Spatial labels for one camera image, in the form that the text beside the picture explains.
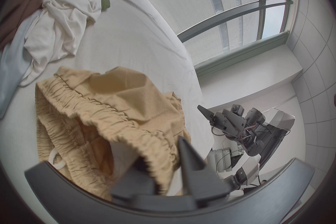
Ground tan shorts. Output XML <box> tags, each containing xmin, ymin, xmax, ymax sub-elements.
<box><xmin>35</xmin><ymin>66</ymin><xmax>191</xmax><ymax>201</ymax></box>

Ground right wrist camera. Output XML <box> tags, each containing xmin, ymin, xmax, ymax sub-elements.
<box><xmin>230</xmin><ymin>104</ymin><xmax>245</xmax><ymax>116</ymax></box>

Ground white garment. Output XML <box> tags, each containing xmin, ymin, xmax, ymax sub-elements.
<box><xmin>20</xmin><ymin>0</ymin><xmax>103</xmax><ymax>87</ymax></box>

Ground pale blue garment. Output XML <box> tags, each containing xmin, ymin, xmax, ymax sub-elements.
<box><xmin>0</xmin><ymin>9</ymin><xmax>48</xmax><ymax>120</ymax></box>

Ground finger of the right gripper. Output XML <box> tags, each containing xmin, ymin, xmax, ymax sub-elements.
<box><xmin>197</xmin><ymin>105</ymin><xmax>218</xmax><ymax>126</ymax></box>

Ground brown garment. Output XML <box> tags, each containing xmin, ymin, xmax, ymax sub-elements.
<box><xmin>0</xmin><ymin>0</ymin><xmax>44</xmax><ymax>47</ymax></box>

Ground bed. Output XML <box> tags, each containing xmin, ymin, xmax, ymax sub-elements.
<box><xmin>0</xmin><ymin>0</ymin><xmax>216</xmax><ymax>201</ymax></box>

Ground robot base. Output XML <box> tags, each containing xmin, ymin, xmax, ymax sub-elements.
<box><xmin>207</xmin><ymin>148</ymin><xmax>246</xmax><ymax>173</ymax></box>

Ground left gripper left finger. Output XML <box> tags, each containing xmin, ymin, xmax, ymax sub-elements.
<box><xmin>110</xmin><ymin>159</ymin><xmax>158</xmax><ymax>202</ymax></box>

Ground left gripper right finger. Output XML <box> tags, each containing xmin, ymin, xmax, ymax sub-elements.
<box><xmin>178</xmin><ymin>136</ymin><xmax>233</xmax><ymax>208</ymax></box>

